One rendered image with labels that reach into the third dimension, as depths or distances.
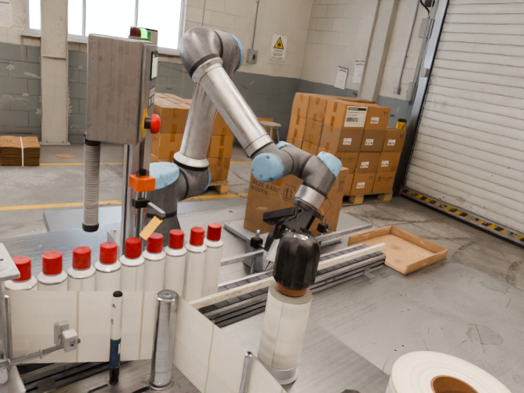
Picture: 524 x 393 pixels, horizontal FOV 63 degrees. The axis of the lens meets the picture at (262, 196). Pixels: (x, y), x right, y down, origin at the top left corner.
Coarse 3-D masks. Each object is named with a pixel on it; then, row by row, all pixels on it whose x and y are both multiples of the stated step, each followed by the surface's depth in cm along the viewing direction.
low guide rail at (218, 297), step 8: (368, 248) 147; (376, 248) 149; (384, 248) 153; (344, 256) 138; (352, 256) 140; (360, 256) 144; (320, 264) 130; (328, 264) 133; (264, 280) 115; (272, 280) 117; (240, 288) 110; (248, 288) 111; (256, 288) 113; (208, 296) 104; (216, 296) 105; (224, 296) 106; (232, 296) 108; (192, 304) 100; (200, 304) 102; (208, 304) 104
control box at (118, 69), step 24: (96, 48) 75; (120, 48) 76; (144, 48) 77; (96, 72) 76; (120, 72) 77; (144, 72) 78; (96, 96) 78; (120, 96) 78; (144, 96) 80; (96, 120) 79; (120, 120) 80
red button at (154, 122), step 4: (152, 116) 82; (156, 116) 82; (144, 120) 83; (148, 120) 83; (152, 120) 82; (156, 120) 82; (160, 120) 84; (144, 124) 83; (148, 124) 83; (152, 124) 82; (156, 124) 82; (160, 124) 84; (144, 128) 83; (148, 128) 83; (152, 128) 82; (156, 128) 83; (152, 132) 83; (156, 132) 83
